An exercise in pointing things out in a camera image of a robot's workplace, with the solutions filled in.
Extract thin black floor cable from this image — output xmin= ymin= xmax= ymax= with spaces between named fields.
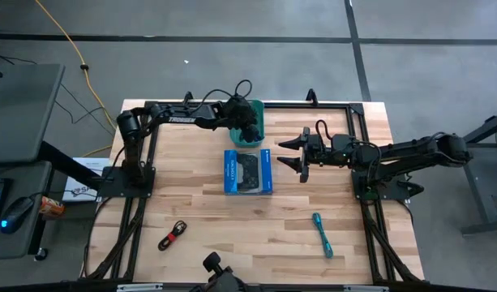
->
xmin=53 ymin=83 xmax=116 ymax=137

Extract black aluminium table frame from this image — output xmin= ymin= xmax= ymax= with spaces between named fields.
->
xmin=79 ymin=99 xmax=426 ymax=285

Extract teal plastic bin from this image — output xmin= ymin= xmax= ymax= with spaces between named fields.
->
xmin=229 ymin=99 xmax=266 ymax=148

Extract blue game controller box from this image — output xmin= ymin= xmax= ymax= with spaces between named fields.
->
xmin=223 ymin=148 xmax=274 ymax=196

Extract grey standing desk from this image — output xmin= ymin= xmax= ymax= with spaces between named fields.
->
xmin=0 ymin=62 xmax=107 ymax=261

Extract black computer mouse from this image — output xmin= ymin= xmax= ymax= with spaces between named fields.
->
xmin=0 ymin=196 xmax=35 ymax=235

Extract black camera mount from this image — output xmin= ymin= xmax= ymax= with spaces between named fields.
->
xmin=191 ymin=251 xmax=249 ymax=292

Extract silver aluminium bracket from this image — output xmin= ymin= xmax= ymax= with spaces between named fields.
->
xmin=117 ymin=283 xmax=164 ymax=292
xmin=343 ymin=285 xmax=390 ymax=292

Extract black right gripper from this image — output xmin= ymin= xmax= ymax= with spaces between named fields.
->
xmin=276 ymin=127 xmax=334 ymax=183

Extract white printed box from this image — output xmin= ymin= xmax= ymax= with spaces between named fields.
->
xmin=62 ymin=157 xmax=111 ymax=203

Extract orange can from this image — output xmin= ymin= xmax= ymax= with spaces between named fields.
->
xmin=39 ymin=195 xmax=66 ymax=217

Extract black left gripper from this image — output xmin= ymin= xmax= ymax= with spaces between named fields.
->
xmin=222 ymin=96 xmax=262 ymax=144

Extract black desk frame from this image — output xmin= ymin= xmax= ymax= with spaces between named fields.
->
xmin=461 ymin=109 xmax=497 ymax=236

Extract black cable with red tie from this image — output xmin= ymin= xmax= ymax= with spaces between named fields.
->
xmin=157 ymin=220 xmax=188 ymax=252

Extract yellow extension cable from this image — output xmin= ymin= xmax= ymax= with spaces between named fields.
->
xmin=33 ymin=0 xmax=118 ymax=158

